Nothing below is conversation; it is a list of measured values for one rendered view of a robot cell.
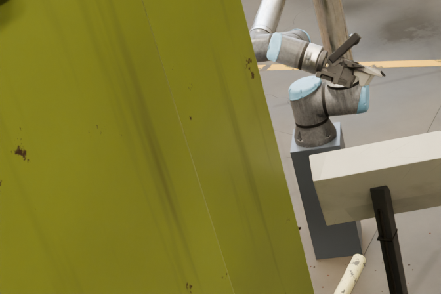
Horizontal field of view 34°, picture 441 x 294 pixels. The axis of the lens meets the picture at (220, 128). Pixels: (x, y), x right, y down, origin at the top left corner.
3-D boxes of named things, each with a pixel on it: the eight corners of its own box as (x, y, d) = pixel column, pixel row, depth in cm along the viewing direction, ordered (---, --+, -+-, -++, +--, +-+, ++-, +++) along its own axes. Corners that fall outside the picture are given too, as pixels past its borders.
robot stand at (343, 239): (317, 231, 360) (293, 128, 334) (361, 226, 355) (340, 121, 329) (315, 260, 341) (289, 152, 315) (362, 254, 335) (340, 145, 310)
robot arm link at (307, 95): (298, 110, 327) (290, 76, 319) (335, 107, 320) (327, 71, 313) (291, 126, 314) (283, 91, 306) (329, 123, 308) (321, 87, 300)
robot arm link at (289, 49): (277, 28, 230) (268, 33, 221) (314, 39, 227) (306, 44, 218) (270, 56, 233) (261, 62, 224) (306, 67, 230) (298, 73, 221)
